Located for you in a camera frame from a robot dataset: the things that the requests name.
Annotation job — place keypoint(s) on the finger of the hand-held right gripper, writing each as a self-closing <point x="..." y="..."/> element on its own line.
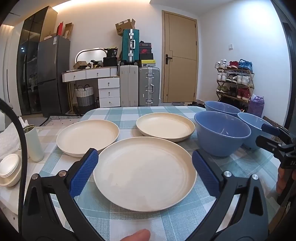
<point x="268" y="143"/>
<point x="267" y="127"/>

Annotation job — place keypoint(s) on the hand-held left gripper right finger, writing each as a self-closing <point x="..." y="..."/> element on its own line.
<point x="205" y="171"/>

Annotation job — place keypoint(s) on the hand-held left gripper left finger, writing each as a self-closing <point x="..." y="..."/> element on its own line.
<point x="84" y="171"/>

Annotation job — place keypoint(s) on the dark blue bowl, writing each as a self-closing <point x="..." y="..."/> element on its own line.
<point x="222" y="143"/>

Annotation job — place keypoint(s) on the medium blue bowl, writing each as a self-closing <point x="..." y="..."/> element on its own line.
<point x="219" y="107"/>

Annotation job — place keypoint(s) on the cream round plate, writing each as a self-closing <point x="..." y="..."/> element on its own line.
<point x="165" y="126"/>
<point x="87" y="136"/>
<point x="143" y="173"/>

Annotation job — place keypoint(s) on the stack of white small bowls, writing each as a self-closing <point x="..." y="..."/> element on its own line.
<point x="9" y="169"/>

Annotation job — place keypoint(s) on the person's right hand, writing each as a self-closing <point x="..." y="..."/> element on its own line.
<point x="281" y="180"/>

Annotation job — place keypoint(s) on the person's left hand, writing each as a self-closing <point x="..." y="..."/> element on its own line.
<point x="136" y="235"/>

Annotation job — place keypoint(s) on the light blue bowl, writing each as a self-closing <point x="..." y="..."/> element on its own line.
<point x="251" y="129"/>

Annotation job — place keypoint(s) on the purple plastic bag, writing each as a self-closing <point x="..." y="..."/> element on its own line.
<point x="257" y="105"/>

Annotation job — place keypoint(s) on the wooden shoe rack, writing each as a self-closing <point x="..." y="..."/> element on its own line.
<point x="251" y="76"/>

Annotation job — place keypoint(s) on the black white patterned rug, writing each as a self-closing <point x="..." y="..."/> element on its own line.
<point x="62" y="120"/>

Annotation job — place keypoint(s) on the mint green tumbler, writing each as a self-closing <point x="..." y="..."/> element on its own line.
<point x="34" y="146"/>

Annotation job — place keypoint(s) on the shoe rack with shoes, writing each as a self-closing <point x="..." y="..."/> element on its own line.
<point x="233" y="78"/>

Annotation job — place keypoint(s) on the black white sneaker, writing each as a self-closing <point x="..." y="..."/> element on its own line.
<point x="196" y="104"/>

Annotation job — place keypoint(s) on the woven grey white basket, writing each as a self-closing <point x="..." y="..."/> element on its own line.
<point x="85" y="97"/>

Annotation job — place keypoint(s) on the white dressing table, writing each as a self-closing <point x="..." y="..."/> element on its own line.
<point x="108" y="88"/>

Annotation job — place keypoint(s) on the beige suitcase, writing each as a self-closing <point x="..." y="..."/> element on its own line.
<point x="129" y="85"/>

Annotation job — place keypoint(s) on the dark grey refrigerator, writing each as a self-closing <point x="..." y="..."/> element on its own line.
<point x="53" y="74"/>

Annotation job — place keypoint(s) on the silver suitcase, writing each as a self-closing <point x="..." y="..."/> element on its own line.
<point x="149" y="85"/>

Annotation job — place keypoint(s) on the tan wooden door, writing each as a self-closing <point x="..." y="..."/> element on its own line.
<point x="180" y="69"/>

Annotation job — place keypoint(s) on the small cardboard box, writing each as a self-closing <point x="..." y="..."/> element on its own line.
<point x="77" y="65"/>

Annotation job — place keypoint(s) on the arched mirror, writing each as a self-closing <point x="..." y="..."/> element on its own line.
<point x="92" y="54"/>

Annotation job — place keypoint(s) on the black paper bag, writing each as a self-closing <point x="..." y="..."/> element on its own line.
<point x="112" y="53"/>

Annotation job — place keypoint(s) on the tall dark glass cabinet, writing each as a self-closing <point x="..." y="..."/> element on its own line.
<point x="30" y="58"/>

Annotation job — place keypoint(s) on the white wardrobe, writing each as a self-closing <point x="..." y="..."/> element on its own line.
<point x="12" y="64"/>

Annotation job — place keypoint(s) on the plain black shoe box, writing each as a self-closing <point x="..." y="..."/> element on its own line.
<point x="146" y="56"/>

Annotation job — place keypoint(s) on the teal suitcase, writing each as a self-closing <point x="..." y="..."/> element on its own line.
<point x="127" y="46"/>

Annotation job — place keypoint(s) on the black shoe box red logo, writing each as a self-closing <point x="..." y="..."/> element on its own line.
<point x="145" y="51"/>

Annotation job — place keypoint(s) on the flat cardboard piece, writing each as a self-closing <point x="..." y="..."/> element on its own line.
<point x="69" y="30"/>

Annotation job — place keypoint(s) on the red paper bag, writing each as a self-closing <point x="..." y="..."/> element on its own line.
<point x="60" y="29"/>

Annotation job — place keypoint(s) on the open cardboard box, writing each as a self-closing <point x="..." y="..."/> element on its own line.
<point x="123" y="26"/>

